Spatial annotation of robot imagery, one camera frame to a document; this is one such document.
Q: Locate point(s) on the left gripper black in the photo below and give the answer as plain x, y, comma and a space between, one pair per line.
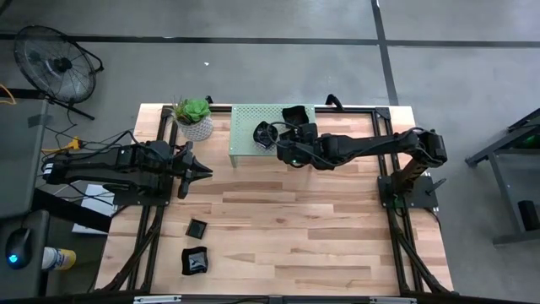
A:
185, 173

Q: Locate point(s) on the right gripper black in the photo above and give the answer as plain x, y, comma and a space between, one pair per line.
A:
299, 154

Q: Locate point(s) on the black wavy square plate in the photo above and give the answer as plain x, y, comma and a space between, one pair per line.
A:
194, 261
295, 114

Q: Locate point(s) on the black glossy oval plate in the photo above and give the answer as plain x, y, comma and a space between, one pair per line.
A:
263, 135

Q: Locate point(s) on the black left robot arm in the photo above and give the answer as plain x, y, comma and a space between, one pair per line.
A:
97, 166

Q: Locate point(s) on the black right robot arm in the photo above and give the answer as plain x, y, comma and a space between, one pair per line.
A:
371, 145

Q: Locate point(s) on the succulent in white pot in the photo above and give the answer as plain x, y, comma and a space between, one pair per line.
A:
196, 128

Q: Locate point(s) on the green perforated metal shelf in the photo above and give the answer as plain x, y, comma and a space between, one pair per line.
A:
244, 143

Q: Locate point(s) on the black flat bar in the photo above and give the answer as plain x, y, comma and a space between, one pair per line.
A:
71, 211

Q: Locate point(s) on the black base lever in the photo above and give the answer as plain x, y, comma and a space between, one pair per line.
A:
434, 186

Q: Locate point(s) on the white and yellow can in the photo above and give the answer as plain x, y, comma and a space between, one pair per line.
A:
59, 258

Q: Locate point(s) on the dark mouse desk surface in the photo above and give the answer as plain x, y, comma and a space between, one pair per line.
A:
40, 228

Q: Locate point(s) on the grey side desk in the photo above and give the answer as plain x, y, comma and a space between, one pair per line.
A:
21, 177

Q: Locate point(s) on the black floor fan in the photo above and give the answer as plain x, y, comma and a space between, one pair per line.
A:
55, 63

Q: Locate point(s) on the grey metal stand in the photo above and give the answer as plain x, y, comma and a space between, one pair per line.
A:
485, 155

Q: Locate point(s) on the black computer mouse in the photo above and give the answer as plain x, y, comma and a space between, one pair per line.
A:
19, 247

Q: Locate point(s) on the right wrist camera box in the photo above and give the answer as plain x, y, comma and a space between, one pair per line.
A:
309, 133

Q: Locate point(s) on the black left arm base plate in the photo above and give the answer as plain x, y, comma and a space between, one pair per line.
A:
126, 201

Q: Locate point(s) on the silver metal bracket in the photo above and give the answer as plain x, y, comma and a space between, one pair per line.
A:
157, 300
392, 300

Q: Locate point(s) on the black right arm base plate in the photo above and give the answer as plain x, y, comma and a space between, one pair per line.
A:
424, 199

